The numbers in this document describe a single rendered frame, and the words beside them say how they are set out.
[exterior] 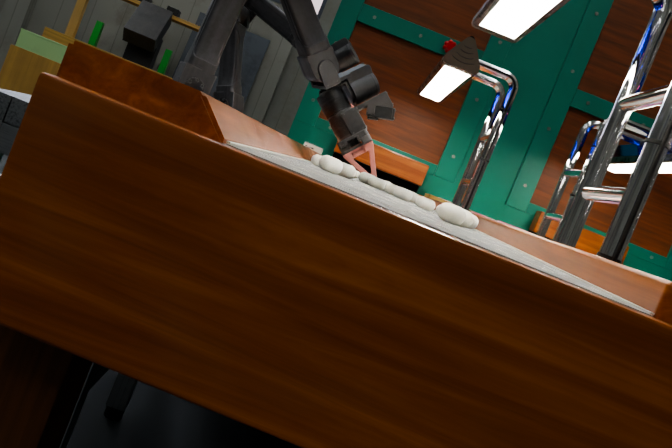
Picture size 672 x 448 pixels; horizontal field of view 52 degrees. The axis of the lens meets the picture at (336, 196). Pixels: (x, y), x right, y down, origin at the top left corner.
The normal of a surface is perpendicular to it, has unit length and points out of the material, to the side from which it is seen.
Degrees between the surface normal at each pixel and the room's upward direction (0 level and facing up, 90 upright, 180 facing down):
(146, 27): 48
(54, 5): 90
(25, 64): 90
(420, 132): 90
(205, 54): 77
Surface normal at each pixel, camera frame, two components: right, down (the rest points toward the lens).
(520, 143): -0.03, 0.04
